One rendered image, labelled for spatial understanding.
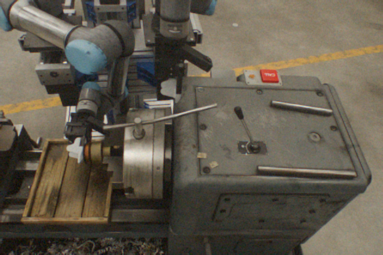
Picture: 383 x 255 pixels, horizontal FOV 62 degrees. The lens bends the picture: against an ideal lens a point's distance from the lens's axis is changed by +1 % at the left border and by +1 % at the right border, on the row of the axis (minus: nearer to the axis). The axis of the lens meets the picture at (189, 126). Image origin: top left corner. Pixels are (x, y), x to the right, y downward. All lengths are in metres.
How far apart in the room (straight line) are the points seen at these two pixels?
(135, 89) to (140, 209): 0.65
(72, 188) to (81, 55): 0.54
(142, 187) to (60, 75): 0.65
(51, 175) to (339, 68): 2.91
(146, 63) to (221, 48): 1.88
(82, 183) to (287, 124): 0.80
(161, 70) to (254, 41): 2.71
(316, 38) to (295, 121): 2.79
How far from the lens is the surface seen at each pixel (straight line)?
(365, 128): 3.11
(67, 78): 1.46
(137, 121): 0.93
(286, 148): 1.02
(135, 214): 1.27
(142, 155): 0.99
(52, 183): 1.37
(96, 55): 1.03
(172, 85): 0.92
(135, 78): 1.63
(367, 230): 2.57
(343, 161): 1.07
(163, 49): 0.87
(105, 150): 1.13
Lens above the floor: 2.04
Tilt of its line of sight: 52 degrees down
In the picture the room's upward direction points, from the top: 7 degrees clockwise
